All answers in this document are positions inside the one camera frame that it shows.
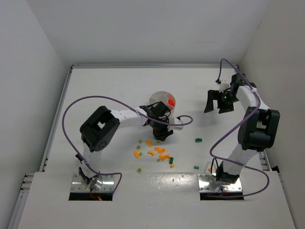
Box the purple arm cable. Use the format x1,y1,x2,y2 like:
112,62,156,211
209,58,270,198
62,95,193,194

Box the yellow curved lego piece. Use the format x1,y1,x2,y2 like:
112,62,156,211
134,150,140,158

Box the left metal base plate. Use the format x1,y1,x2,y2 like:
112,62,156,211
71,174,114,193

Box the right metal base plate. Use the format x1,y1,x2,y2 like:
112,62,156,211
197,173,243,193

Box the yellow long lego brick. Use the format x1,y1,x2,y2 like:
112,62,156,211
159,154,171,160

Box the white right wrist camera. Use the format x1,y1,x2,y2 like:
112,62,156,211
219,80,230,93

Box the orange legos in container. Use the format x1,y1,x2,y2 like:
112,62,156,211
168,99,175,107

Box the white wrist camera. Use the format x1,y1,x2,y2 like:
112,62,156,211
170,117,183,130
219,80,230,93

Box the aluminium frame rail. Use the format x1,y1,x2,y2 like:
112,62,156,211
234,64,271,171

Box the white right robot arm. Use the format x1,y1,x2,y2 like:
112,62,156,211
204,73,280,184

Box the metal base plate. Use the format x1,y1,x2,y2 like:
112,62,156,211
71,174,114,193
197,173,243,193

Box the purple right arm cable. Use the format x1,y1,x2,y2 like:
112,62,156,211
209,58,270,198

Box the dark green sloped lego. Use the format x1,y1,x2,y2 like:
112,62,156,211
195,138,202,143

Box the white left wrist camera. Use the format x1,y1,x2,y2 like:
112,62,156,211
170,117,183,130

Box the white divided round container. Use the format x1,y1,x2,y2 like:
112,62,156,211
149,91,176,117

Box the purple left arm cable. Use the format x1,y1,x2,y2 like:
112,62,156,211
62,95,193,194

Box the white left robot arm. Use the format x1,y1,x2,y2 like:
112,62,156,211
79,101,175,189

